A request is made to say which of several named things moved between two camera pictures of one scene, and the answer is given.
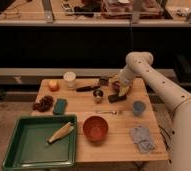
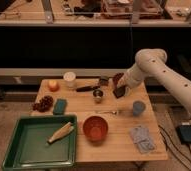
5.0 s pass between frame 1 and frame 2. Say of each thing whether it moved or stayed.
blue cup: stayed
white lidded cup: stayed
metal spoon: stayed
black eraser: moved
